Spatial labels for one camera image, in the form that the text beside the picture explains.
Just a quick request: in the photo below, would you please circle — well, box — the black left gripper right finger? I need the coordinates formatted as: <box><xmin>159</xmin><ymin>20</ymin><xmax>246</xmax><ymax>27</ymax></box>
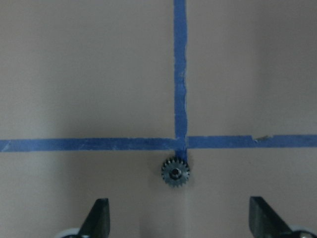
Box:
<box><xmin>249</xmin><ymin>196</ymin><xmax>293</xmax><ymax>238</ymax></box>

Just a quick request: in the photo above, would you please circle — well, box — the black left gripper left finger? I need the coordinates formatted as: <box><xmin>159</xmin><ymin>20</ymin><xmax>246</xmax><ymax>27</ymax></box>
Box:
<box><xmin>78</xmin><ymin>198</ymin><xmax>110</xmax><ymax>238</ymax></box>

